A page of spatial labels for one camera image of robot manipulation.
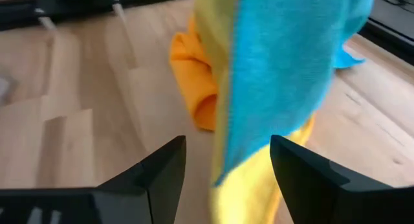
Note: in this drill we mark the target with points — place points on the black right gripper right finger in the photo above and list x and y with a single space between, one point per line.
307 191

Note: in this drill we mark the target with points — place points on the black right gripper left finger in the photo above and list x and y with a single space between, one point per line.
155 185

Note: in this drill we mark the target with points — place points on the yellow microfiber towel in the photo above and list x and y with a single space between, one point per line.
246 198

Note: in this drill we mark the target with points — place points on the orange microfiber towel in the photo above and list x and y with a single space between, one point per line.
194 78

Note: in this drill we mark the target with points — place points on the blue microfiber towel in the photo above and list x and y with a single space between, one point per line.
284 72

